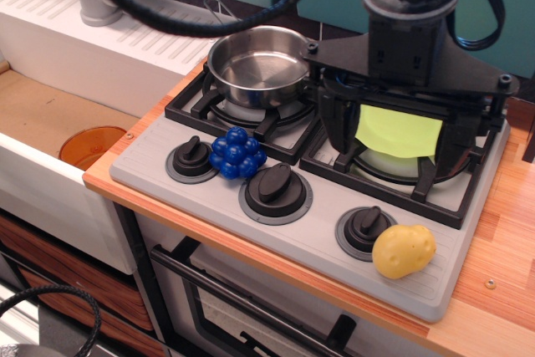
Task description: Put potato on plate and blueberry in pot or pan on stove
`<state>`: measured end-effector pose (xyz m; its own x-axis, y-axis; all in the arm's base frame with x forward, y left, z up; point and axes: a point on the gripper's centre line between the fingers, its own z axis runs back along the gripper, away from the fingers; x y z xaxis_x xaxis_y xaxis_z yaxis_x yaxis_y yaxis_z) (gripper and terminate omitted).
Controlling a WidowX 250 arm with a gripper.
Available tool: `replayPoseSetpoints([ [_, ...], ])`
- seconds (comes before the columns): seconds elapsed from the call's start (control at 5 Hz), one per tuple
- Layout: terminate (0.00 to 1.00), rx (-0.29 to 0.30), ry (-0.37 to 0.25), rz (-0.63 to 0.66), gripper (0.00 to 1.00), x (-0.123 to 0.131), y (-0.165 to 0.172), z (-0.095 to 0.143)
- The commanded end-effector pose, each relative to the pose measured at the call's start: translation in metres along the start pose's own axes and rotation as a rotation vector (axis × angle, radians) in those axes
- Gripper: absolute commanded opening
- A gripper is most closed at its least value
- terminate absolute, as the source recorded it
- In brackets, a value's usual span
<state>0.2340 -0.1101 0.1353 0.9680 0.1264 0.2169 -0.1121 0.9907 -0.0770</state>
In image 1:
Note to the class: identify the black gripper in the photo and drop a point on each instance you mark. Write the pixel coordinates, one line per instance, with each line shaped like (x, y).
(412, 73)

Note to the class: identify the yellow toy potato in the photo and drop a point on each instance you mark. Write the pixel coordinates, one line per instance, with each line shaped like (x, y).
(402, 250)

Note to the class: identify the blue toy blueberry cluster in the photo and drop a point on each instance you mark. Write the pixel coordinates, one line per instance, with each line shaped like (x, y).
(236, 154)

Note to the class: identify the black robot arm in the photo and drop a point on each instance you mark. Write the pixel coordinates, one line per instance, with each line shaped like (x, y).
(436, 21)

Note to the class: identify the light green plastic plate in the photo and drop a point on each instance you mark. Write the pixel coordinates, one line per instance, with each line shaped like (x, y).
(396, 133)

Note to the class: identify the black right stove knob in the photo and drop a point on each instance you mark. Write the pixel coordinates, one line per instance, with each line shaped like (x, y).
(358, 229)

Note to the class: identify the black stove knob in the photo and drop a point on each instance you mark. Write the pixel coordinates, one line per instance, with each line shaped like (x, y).
(358, 229)
(189, 162)
(276, 196)

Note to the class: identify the grey toy stove top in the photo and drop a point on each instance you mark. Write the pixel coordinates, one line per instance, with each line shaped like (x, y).
(310, 240)

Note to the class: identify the black middle stove knob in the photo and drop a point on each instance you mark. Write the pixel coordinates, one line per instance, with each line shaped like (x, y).
(276, 196)

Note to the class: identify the stainless steel pot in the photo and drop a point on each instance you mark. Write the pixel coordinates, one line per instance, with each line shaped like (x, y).
(259, 68)

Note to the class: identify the black left stove knob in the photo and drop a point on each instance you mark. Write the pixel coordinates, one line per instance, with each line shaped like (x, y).
(189, 162)

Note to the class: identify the black right burner grate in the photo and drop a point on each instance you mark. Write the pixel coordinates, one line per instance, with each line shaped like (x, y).
(413, 184)

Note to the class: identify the black burner grate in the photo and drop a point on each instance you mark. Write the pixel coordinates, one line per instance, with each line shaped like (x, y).
(285, 132)
(413, 184)

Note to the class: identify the black left burner grate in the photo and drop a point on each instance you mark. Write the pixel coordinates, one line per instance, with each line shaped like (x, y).
(285, 132)

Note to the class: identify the orange plastic cup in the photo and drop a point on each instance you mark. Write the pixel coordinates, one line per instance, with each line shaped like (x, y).
(83, 149)

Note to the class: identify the wooden drawer fronts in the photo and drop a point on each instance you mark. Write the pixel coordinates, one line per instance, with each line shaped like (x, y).
(41, 259)

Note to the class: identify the white toy sink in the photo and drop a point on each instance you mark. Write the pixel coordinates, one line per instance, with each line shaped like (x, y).
(60, 76)

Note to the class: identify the oven door with black handle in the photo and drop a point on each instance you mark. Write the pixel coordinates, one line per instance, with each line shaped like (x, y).
(238, 311)

